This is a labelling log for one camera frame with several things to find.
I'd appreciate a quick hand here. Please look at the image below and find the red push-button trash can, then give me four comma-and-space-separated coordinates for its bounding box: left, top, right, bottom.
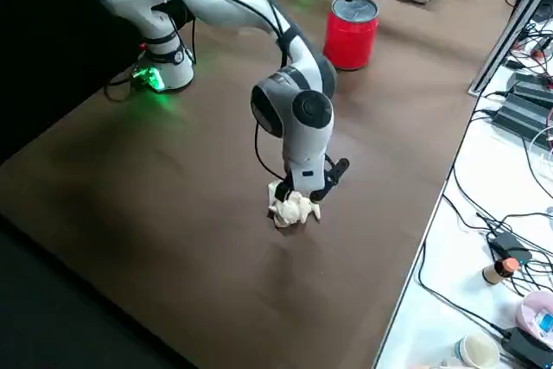
323, 0, 379, 71

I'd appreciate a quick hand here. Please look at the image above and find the long black desk cable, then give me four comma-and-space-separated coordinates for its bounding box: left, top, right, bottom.
416, 239, 513, 338

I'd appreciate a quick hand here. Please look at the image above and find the black power brick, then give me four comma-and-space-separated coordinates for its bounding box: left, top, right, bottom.
500, 326, 553, 369

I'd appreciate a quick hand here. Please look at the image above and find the small black power adapter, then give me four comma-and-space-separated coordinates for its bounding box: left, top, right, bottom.
486, 232, 533, 264

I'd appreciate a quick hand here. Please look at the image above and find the pink bowl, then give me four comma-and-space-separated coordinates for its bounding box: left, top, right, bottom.
516, 290, 553, 342

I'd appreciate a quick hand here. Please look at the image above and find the large black power adapter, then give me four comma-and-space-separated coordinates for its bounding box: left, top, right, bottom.
505, 71, 553, 100
492, 91, 553, 141

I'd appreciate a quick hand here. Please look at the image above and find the aluminium frame post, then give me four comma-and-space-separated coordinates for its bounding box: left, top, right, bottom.
468, 0, 553, 96

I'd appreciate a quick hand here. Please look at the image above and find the brown bottle orange cap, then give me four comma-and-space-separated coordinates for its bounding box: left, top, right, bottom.
482, 257, 519, 286

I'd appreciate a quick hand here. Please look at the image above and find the blue white packet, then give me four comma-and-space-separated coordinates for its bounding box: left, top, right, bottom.
533, 310, 553, 335

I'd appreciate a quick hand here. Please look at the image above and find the black arm base cable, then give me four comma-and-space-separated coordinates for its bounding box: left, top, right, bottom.
103, 64, 146, 104

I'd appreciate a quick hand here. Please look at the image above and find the white paper cup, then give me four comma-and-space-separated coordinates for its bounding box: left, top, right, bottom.
453, 333, 502, 369

